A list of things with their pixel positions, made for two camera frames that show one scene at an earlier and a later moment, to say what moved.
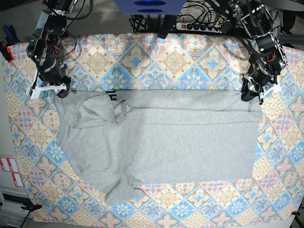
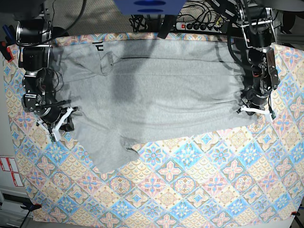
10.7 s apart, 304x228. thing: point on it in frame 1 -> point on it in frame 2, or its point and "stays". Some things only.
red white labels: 9,164 stays
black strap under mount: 167,23 stays
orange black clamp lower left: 31,207 stays
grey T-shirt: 120,138 -> 127,92
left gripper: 51,74 -> 52,113
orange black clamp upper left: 6,51 stays
